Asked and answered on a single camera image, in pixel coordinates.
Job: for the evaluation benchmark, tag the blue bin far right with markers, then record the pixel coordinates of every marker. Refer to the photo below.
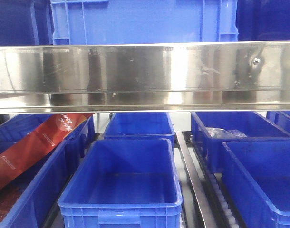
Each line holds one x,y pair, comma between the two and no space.
280,118

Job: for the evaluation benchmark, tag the blue bin rear right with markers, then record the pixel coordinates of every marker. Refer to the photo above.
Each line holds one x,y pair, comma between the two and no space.
254,125

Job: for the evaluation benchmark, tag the blue bin rear centre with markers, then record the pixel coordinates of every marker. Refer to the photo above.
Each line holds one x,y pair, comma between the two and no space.
140,125

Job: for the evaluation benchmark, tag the blue bin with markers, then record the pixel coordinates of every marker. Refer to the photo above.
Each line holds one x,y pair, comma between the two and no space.
19,126
254,125
280,118
140,125
124,184
26,201
257,178

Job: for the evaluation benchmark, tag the stainless steel shelf beam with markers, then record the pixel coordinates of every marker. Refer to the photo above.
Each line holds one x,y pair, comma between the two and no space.
214,76

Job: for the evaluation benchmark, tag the blue bin front centre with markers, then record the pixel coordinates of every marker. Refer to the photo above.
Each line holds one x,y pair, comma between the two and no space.
124,184

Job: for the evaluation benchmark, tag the blue bin rear left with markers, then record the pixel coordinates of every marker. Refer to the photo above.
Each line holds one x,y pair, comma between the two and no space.
19,126

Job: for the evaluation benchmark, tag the white roller track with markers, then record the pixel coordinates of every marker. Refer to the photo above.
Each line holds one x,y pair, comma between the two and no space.
215,195

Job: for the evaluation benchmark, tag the blue bin front left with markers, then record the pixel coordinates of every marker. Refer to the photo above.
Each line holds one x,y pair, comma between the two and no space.
26,201

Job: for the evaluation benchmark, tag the steel shelf divider rail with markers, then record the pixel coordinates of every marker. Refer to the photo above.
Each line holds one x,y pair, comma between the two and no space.
201,204

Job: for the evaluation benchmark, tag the blue bin front right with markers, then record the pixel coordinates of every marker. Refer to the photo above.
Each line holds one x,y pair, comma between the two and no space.
257,178

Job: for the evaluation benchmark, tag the large blue crate upper shelf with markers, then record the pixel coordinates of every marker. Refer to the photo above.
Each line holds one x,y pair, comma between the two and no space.
104,22

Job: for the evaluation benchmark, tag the red paper package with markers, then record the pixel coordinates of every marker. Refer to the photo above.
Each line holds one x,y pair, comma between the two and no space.
36,145

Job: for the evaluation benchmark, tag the clear plastic bag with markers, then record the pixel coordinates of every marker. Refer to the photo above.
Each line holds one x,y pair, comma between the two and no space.
222,133

